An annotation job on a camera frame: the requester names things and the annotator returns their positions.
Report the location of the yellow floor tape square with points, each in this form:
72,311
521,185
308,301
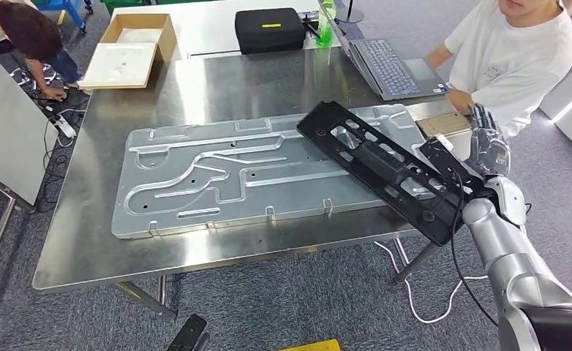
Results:
315,346

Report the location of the open cardboard box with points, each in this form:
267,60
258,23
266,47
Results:
167,36

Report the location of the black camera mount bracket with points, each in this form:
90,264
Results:
448,164

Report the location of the gold flat notebook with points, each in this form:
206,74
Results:
443,124

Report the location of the white table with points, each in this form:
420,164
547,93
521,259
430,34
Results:
203,24

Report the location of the grey open laptop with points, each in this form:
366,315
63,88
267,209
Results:
388,68

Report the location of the stainless steel workbench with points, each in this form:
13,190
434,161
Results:
121,252

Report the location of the blue metal cart frame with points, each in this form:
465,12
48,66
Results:
70,7

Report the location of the green plastic bottle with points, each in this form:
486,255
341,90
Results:
324,29

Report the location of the black zippered case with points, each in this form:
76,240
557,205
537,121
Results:
269,29

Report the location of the stamped metal panel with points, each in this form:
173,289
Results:
266,194

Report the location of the white power strip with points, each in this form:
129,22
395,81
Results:
64,127

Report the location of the long black plastic part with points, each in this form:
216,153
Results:
388,167

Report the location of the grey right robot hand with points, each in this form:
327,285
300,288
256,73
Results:
489,150

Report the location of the white cabinet panel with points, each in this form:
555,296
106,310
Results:
10,131

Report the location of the person in white shirt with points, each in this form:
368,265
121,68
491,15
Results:
509,58

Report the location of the green plastic crate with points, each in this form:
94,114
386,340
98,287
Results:
121,5

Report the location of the crouching person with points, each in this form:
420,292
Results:
29,34

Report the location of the crouching person's hand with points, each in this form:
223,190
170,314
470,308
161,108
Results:
54,93

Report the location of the round black stand base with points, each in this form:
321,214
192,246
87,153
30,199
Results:
350,14

